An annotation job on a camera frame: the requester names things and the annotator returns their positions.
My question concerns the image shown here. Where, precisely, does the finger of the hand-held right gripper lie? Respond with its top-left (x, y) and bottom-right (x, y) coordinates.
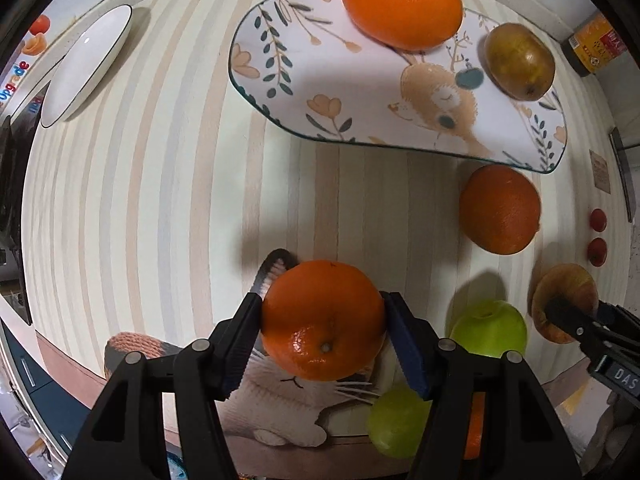
top-left (597, 301), bottom-right (640, 331)
top-left (544, 296), bottom-right (640, 361)

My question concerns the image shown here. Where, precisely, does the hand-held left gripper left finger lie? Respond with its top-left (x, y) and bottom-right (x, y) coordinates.
top-left (65, 292), bottom-right (266, 480)

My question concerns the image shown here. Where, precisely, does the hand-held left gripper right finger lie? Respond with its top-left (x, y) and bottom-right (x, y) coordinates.
top-left (378, 290), bottom-right (583, 480)

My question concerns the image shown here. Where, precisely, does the red apple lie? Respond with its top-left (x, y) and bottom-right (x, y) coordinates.
top-left (531, 263), bottom-right (599, 345)

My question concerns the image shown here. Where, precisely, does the green apple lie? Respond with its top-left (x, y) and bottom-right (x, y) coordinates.
top-left (366, 385), bottom-right (441, 460)
top-left (449, 300), bottom-right (529, 359)

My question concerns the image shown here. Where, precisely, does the dark orange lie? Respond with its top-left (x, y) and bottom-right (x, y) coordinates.
top-left (459, 165), bottom-right (542, 256)

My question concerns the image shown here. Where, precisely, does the animal print oval plate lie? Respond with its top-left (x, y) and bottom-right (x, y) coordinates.
top-left (228, 0), bottom-right (568, 175)

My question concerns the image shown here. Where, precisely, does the black smartphone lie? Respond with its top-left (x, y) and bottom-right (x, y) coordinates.
top-left (609, 127), bottom-right (637, 223)

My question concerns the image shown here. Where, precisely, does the brown label card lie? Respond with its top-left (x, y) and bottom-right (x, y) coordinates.
top-left (589, 149), bottom-right (612, 194)

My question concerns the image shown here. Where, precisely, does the striped cat print table mat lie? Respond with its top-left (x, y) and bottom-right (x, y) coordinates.
top-left (20, 0), bottom-right (640, 461)

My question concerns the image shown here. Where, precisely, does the blue cabinet door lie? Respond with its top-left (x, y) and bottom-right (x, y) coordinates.
top-left (0, 317), bottom-right (108, 461)

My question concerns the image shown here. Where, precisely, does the brown pear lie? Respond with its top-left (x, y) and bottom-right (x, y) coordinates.
top-left (483, 22), bottom-right (557, 102)

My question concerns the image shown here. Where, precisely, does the dark sauce bottle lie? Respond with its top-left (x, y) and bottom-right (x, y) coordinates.
top-left (560, 10), bottom-right (630, 78)

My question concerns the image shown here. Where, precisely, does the gas stove burner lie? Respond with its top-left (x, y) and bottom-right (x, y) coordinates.
top-left (0, 85), bottom-right (33, 326)

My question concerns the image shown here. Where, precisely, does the white round plate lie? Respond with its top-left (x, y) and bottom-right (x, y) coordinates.
top-left (40, 4), bottom-right (134, 129)

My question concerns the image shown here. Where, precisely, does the large orange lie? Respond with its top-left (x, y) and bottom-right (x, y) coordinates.
top-left (340, 0), bottom-right (464, 52)

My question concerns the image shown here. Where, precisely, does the colourful wall sticker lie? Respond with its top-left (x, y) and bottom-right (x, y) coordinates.
top-left (0, 14), bottom-right (52, 116)

